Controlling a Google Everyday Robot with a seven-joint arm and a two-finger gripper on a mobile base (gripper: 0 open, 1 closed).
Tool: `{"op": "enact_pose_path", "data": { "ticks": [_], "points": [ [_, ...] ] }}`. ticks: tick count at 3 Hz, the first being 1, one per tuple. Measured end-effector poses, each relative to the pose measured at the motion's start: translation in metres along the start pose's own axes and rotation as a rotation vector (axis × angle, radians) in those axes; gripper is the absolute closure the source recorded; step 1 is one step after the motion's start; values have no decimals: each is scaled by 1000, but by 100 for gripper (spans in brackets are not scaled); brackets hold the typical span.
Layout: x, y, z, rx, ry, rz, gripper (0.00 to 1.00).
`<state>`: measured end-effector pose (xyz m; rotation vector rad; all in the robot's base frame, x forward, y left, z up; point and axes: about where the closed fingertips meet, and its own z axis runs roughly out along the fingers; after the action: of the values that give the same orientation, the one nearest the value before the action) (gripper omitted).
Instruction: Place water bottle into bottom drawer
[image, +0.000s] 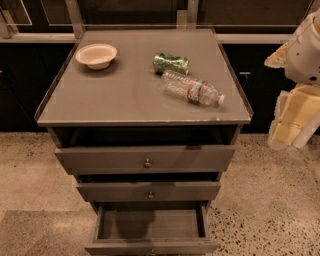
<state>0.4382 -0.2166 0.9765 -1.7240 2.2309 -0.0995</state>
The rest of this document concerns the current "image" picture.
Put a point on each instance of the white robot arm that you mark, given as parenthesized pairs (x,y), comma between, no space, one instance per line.
(300,55)

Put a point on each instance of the grey top drawer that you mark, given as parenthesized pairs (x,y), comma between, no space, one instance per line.
(145,159)

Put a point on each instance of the clear plastic water bottle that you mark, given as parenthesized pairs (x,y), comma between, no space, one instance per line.
(190,89)

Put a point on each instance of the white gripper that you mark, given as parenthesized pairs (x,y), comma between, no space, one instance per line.
(304,56)

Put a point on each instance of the beige paper bowl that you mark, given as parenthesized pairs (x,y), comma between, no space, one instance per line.
(96,56)

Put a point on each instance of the metal window frame rail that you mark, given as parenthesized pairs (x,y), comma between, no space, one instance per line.
(234,21)

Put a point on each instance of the grey middle drawer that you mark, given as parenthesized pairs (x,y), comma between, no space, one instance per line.
(149,191)

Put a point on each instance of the crushed green can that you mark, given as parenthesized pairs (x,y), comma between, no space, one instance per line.
(164,61)

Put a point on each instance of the grey drawer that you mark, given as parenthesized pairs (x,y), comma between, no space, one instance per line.
(151,229)
(145,159)
(149,191)

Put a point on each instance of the grey drawer cabinet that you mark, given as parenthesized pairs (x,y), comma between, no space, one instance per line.
(122,105)

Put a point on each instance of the grey bottom drawer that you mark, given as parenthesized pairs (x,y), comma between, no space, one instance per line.
(151,229)

